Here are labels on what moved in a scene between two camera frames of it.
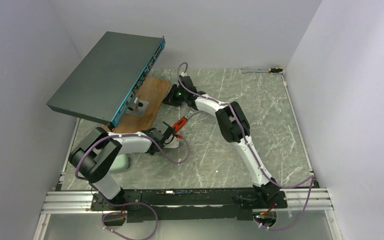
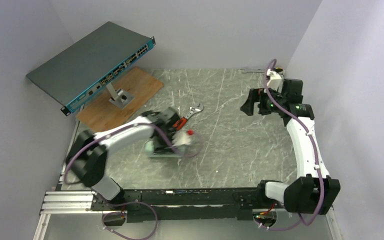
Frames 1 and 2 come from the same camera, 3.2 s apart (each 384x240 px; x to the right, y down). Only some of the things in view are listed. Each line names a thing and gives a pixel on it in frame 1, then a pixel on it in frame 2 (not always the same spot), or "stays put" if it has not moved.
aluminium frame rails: [316, 200] stays put
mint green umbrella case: [120, 163] → [176, 151]
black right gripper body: [171, 99] → [256, 103]
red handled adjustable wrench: [181, 121] stays put
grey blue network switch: [101, 87] → [88, 61]
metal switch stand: [136, 106] → [121, 98]
